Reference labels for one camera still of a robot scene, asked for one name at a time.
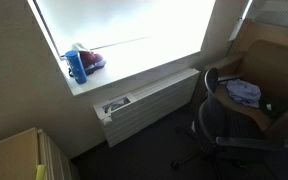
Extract black cloth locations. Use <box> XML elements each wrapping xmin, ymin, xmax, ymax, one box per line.
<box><xmin>259</xmin><ymin>96</ymin><xmax>288</xmax><ymax>119</ymax></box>

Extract light blue cloth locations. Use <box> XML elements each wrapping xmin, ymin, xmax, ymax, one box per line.
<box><xmin>226</xmin><ymin>79</ymin><xmax>261</xmax><ymax>108</ymax></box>

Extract black mesh office chair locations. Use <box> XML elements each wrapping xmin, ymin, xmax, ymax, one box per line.
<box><xmin>177</xmin><ymin>68</ymin><xmax>288</xmax><ymax>180</ymax></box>

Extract brown armchair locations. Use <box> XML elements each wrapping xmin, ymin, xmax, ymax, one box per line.
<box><xmin>208</xmin><ymin>20</ymin><xmax>288</xmax><ymax>138</ymax></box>

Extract blue water bottle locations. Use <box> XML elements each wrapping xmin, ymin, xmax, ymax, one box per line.
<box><xmin>65</xmin><ymin>50</ymin><xmax>87</xmax><ymax>84</ymax></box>

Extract yellow marker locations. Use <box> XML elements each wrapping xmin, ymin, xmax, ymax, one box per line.
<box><xmin>35</xmin><ymin>165</ymin><xmax>46</xmax><ymax>180</ymax></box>

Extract light wooden cabinet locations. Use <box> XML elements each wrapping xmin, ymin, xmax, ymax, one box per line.
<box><xmin>0</xmin><ymin>128</ymin><xmax>80</xmax><ymax>180</ymax></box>

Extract white wall radiator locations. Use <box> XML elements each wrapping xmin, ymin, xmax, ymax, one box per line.
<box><xmin>94</xmin><ymin>69</ymin><xmax>199</xmax><ymax>147</ymax></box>

